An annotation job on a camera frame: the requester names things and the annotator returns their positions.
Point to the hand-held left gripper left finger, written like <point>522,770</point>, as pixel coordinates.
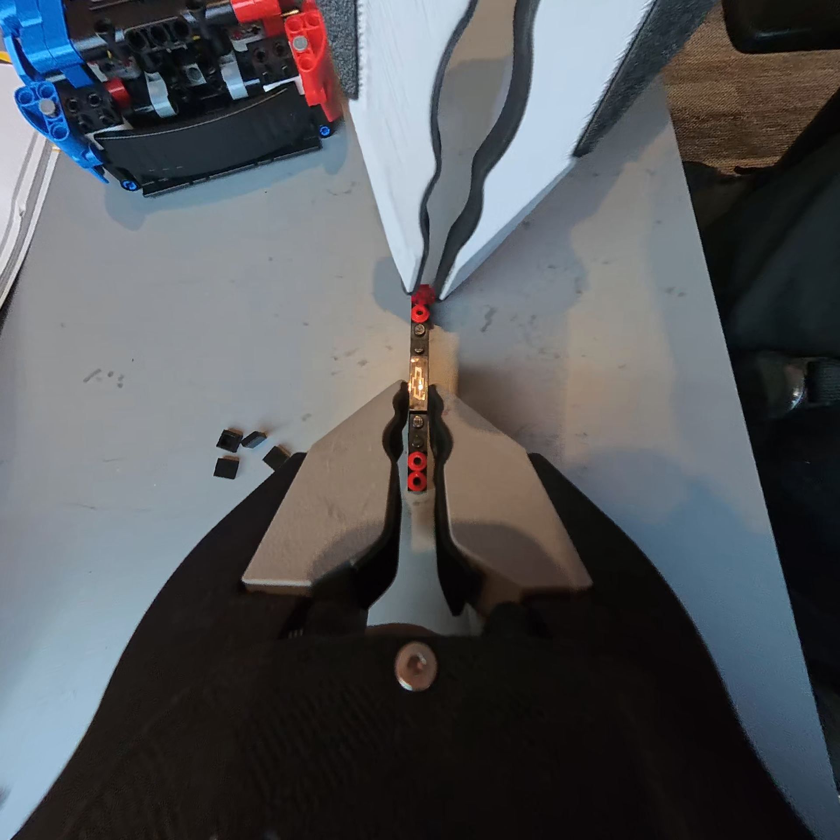
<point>321,518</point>

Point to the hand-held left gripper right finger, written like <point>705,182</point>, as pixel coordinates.
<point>512,518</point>

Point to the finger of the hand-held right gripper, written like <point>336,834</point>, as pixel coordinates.
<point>571,79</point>
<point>400,98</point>

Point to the black brick strip red studs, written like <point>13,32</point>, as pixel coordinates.
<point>418,354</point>

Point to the small black brick tile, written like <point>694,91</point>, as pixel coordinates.
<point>277,457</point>
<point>228,439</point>
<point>254,438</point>
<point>225,467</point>

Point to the black office chair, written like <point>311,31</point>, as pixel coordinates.
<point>781,23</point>

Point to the blue red toy brick car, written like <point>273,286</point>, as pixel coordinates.
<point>197,131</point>

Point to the person's black clothed legs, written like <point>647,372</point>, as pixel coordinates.
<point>774,262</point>

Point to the open instruction booklet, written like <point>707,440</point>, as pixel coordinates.
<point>16,184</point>

